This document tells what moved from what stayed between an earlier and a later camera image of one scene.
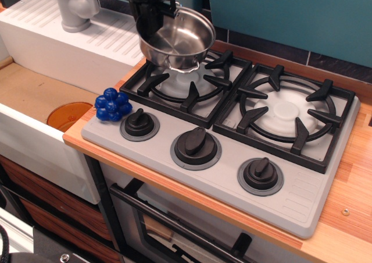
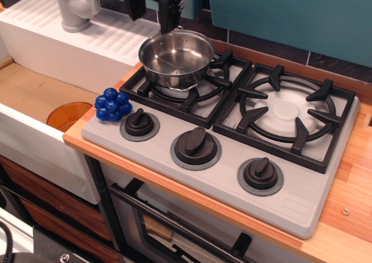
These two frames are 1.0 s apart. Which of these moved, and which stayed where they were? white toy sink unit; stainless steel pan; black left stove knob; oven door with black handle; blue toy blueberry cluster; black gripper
Moved: stainless steel pan; black gripper
Stayed: black left stove knob; oven door with black handle; white toy sink unit; blue toy blueberry cluster
